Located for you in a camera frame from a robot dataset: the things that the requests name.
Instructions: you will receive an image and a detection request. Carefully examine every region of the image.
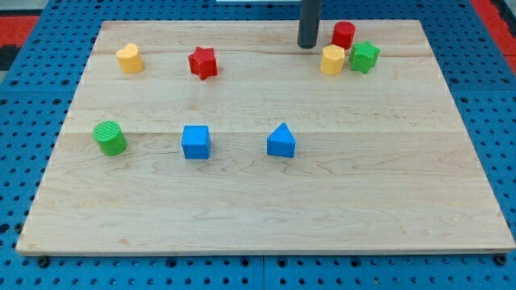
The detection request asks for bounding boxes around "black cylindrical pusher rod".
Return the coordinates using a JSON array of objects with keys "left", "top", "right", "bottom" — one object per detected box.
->
[{"left": 298, "top": 0, "right": 323, "bottom": 49}]

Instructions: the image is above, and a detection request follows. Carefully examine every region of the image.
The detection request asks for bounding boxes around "yellow hexagon block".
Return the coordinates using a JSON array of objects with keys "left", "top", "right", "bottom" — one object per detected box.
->
[{"left": 320, "top": 44, "right": 345, "bottom": 76}]

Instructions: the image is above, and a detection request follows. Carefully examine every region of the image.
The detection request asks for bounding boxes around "green star block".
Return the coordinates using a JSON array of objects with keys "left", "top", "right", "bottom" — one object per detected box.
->
[{"left": 349, "top": 41, "right": 381, "bottom": 74}]

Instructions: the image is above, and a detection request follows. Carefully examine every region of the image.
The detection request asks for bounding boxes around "red star block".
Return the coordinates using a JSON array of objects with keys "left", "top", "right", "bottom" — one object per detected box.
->
[{"left": 188, "top": 47, "right": 218, "bottom": 80}]

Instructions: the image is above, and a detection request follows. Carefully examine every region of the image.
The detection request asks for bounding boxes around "red cylinder block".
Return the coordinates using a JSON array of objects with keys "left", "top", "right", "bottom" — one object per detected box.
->
[{"left": 331, "top": 21, "right": 356, "bottom": 50}]

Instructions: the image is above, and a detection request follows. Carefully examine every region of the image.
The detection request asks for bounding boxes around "blue triangle block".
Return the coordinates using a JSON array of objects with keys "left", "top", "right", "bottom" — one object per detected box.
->
[{"left": 266, "top": 122, "right": 296, "bottom": 158}]

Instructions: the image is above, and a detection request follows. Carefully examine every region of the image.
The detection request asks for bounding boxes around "blue cube block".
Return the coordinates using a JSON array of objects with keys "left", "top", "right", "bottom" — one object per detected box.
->
[{"left": 181, "top": 125, "right": 210, "bottom": 160}]

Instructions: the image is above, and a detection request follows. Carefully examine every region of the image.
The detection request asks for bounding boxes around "light wooden board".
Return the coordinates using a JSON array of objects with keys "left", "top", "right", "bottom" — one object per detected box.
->
[{"left": 16, "top": 20, "right": 515, "bottom": 256}]

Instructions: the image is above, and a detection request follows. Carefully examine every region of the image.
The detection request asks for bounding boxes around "yellow heart block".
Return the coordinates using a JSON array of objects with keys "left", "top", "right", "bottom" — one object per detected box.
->
[{"left": 115, "top": 43, "right": 144, "bottom": 73}]

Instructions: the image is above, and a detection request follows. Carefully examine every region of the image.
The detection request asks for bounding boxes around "green cylinder block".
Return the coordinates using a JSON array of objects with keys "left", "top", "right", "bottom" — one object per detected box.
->
[{"left": 92, "top": 120, "right": 127, "bottom": 156}]

